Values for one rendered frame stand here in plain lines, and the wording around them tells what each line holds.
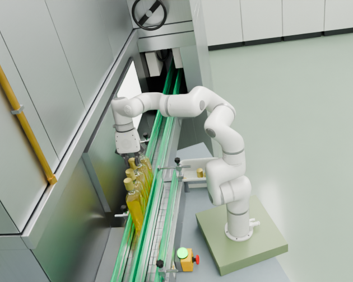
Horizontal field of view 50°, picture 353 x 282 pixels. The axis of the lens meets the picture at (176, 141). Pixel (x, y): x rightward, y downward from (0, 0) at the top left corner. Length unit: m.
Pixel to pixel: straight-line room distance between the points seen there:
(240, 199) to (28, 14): 1.01
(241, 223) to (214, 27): 3.99
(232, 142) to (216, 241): 0.53
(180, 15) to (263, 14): 3.00
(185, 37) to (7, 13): 1.41
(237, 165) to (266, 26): 4.06
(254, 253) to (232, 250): 0.09
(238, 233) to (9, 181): 0.98
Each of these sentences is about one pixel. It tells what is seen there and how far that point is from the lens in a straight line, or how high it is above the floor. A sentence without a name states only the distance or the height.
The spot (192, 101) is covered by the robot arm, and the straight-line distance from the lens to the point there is 1.38.
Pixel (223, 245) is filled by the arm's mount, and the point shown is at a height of 0.82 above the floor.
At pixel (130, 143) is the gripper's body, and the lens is 1.62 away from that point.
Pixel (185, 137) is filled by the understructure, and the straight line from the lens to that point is 2.84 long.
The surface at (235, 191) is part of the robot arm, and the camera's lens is 1.52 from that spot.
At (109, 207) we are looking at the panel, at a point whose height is 1.01.
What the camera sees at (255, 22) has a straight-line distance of 5.35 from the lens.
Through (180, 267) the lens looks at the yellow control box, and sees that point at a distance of 1.72.
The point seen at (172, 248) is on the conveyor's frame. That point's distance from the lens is 1.67.
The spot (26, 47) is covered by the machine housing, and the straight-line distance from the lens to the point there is 1.31.
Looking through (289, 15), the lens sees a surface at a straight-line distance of 5.38.
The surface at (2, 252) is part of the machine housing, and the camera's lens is 1.32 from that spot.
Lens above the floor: 2.16
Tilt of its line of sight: 35 degrees down
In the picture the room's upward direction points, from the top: 13 degrees counter-clockwise
